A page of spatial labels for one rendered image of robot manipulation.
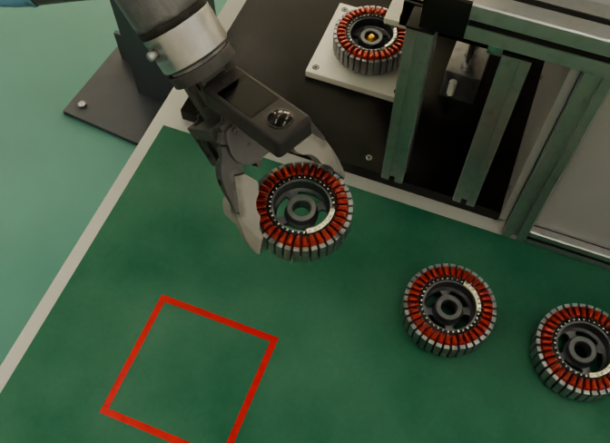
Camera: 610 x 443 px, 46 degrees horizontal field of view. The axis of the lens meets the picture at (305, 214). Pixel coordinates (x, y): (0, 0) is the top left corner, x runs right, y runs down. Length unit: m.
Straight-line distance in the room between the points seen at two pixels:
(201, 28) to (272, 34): 0.44
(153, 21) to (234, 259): 0.36
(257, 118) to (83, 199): 1.29
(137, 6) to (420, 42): 0.29
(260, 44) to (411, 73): 0.37
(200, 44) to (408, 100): 0.27
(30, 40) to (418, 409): 1.77
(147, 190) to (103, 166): 0.98
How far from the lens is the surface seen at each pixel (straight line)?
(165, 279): 0.93
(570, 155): 0.82
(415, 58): 0.79
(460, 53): 1.06
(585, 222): 0.94
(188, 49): 0.70
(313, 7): 1.17
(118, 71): 2.15
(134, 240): 0.97
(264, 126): 0.67
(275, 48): 1.11
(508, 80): 0.78
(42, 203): 1.96
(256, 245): 0.76
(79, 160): 2.01
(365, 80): 1.06
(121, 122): 2.04
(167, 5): 0.70
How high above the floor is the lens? 1.58
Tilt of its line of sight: 60 degrees down
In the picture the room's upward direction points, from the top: straight up
